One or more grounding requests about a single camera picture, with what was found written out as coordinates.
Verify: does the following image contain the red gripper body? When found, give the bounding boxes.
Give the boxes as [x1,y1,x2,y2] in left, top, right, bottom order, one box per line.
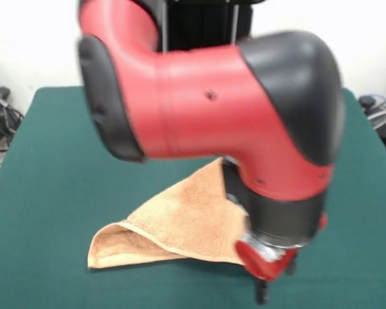
[236,212,328,281]

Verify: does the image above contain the peach terry towel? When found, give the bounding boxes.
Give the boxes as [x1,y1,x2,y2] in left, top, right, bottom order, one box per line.
[87,159,250,270]

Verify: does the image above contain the dark green table cloth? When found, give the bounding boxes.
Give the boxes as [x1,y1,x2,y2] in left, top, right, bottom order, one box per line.
[0,86,386,309]

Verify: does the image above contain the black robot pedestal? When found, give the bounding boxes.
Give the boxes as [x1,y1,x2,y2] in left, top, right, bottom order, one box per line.
[138,0,255,54]

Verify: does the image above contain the black cable bundle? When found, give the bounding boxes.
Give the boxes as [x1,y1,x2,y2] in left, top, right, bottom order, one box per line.
[0,69,25,181]

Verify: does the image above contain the grey cable loop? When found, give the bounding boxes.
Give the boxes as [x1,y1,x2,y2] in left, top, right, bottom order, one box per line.
[362,93,386,130]

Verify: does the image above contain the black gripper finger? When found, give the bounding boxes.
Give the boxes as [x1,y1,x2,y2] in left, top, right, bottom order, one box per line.
[285,252,299,277]
[255,279,271,305]

